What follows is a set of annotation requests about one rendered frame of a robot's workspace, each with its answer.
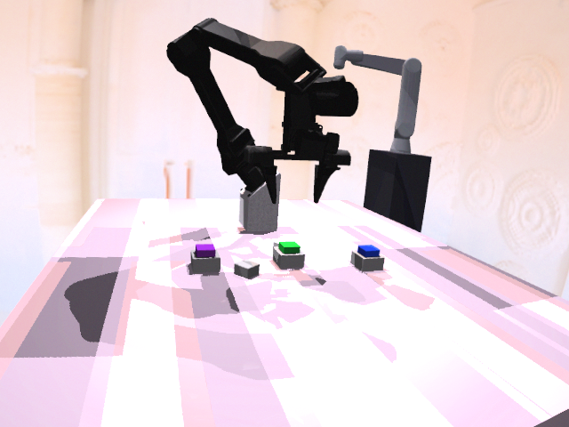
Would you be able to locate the blue button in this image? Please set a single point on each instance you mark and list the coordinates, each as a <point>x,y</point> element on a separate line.
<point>367,257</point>

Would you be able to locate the green button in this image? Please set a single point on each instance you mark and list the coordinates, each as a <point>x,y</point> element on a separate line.
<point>288,255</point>

